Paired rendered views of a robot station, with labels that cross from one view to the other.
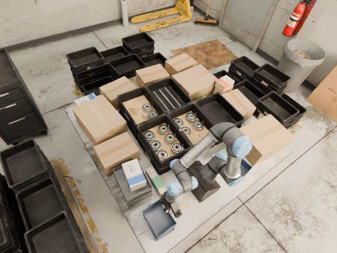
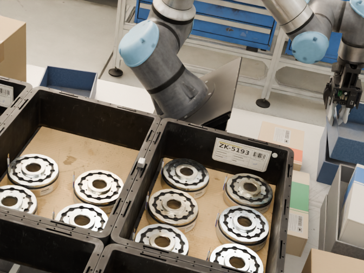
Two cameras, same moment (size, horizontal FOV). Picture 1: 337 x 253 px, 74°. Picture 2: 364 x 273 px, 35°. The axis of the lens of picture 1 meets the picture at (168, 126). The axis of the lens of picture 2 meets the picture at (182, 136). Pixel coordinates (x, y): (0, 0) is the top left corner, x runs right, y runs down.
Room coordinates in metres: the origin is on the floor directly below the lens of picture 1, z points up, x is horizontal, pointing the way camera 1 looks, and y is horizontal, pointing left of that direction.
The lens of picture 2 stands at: (1.71, 0.57, 1.66)
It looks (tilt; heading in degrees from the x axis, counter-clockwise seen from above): 36 degrees down; 224
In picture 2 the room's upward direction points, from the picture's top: 11 degrees clockwise
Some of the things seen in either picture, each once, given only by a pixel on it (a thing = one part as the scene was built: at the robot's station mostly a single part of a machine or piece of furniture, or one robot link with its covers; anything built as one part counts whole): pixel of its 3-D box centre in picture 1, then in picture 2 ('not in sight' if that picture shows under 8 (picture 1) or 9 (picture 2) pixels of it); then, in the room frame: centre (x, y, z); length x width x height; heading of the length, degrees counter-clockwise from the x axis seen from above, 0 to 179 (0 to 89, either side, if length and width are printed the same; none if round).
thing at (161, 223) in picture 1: (159, 218); (358, 132); (0.43, -0.02, 0.82); 0.20 x 0.15 x 0.07; 42
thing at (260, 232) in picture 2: (155, 144); (244, 223); (0.99, 0.09, 0.86); 0.10 x 0.10 x 0.01
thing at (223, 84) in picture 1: (224, 83); not in sight; (1.84, -0.52, 0.89); 0.16 x 0.12 x 0.07; 137
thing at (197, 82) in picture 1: (193, 84); not in sight; (1.86, -0.21, 0.80); 0.40 x 0.30 x 0.20; 131
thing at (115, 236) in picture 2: (163, 137); (212, 193); (1.04, 0.03, 0.92); 0.40 x 0.30 x 0.02; 38
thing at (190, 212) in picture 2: (170, 137); (173, 206); (1.08, -0.03, 0.86); 0.10 x 0.10 x 0.01
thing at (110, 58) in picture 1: (115, 64); not in sight; (2.64, 0.90, 0.31); 0.40 x 0.30 x 0.34; 131
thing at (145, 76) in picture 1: (152, 78); not in sight; (1.89, 0.24, 0.78); 0.30 x 0.22 x 0.16; 126
